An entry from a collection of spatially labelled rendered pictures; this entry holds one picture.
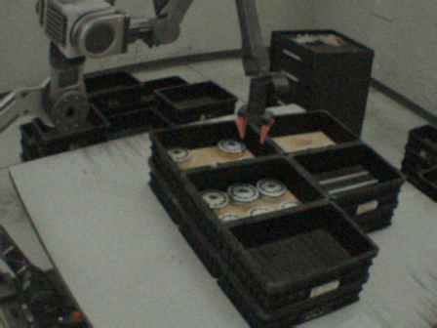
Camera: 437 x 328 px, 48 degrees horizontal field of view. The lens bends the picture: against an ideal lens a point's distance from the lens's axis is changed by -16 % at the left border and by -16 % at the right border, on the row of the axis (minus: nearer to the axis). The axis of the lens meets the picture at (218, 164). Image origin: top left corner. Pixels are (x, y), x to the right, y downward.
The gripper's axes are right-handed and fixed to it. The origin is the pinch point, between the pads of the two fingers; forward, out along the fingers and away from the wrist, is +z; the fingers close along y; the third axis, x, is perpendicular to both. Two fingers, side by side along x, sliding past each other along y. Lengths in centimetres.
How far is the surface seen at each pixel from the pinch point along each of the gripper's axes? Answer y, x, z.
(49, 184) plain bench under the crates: 77, 9, 36
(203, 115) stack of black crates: 58, -115, 52
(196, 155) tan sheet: 25.0, -20.0, 22.8
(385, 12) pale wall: -30, -388, 12
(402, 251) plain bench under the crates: -63, -13, 36
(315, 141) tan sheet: -13, -57, 22
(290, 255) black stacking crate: -22.5, 21.9, 23.6
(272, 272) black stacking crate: -20.0, 32.3, 23.7
